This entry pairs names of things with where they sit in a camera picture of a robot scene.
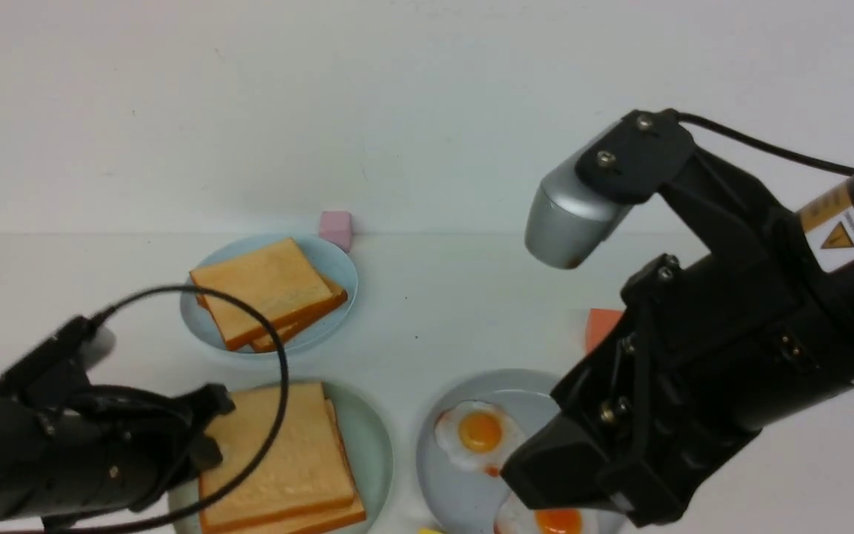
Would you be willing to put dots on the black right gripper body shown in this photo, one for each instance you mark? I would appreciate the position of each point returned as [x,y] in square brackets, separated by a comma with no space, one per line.
[698,365]

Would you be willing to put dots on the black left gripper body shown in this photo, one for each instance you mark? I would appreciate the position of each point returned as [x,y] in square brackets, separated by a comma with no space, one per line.
[84,449]

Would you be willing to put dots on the toast slice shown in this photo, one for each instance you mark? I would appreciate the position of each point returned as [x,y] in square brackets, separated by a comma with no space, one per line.
[276,280]
[303,485]
[310,316]

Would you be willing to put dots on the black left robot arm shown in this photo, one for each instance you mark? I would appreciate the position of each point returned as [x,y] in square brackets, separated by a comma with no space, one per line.
[71,450]

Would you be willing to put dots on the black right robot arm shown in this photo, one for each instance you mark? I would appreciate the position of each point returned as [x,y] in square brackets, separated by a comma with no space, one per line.
[824,329]

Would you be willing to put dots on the orange foam cube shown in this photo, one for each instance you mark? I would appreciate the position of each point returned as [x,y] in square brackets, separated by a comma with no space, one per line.
[599,323]

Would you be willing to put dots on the far fried egg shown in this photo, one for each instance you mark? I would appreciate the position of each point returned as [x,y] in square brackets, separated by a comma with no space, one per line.
[477,436]

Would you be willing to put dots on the fried egg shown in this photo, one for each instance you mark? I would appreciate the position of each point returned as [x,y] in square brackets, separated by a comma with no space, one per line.
[514,517]
[477,436]

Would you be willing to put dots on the near fried egg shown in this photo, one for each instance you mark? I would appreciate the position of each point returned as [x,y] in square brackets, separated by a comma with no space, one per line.
[514,517]

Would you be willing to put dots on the mint green plate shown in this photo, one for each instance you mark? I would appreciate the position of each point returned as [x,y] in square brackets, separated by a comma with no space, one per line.
[369,449]

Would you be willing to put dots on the grey speckled plate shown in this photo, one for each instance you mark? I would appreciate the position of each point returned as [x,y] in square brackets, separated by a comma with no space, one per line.
[466,501]

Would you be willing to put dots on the light blue plate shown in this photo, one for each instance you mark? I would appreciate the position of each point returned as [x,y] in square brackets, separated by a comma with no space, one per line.
[327,258]

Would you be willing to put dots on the pink foam cube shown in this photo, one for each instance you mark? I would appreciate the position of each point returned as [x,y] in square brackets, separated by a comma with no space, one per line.
[336,227]

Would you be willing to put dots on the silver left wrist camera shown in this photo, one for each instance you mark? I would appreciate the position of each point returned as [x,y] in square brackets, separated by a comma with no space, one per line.
[97,346]

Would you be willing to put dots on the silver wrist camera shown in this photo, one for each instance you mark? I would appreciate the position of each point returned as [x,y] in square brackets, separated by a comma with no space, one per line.
[568,220]
[97,346]

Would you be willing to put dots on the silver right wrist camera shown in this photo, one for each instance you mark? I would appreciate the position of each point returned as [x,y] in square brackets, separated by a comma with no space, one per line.
[568,220]

